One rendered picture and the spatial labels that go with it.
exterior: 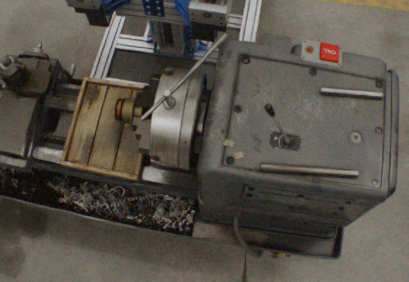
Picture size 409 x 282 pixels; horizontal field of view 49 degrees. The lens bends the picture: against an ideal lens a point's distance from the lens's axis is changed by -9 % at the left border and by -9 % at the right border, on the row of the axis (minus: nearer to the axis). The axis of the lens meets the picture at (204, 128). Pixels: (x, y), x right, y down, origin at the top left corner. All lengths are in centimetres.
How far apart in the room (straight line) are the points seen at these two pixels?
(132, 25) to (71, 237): 125
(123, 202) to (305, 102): 93
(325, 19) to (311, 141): 185
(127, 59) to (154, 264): 112
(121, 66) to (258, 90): 138
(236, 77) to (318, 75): 25
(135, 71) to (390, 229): 167
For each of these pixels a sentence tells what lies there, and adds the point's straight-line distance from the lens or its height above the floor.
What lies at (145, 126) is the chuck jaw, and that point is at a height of 111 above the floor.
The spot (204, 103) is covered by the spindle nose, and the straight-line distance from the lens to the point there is 148.
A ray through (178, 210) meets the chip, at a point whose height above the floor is 56.
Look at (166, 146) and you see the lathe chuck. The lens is 145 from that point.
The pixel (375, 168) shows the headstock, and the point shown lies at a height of 126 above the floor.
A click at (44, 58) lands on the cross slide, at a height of 95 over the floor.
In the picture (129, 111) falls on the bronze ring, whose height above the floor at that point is 112.
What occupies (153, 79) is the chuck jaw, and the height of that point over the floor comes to 119.
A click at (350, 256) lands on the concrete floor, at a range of 266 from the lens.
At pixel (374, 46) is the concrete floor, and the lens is 316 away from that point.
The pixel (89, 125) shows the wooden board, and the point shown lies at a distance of 183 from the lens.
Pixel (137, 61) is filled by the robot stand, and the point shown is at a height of 21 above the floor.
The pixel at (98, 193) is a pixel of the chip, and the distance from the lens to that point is 206.
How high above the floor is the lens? 253
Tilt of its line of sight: 69 degrees down
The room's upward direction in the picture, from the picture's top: 2 degrees counter-clockwise
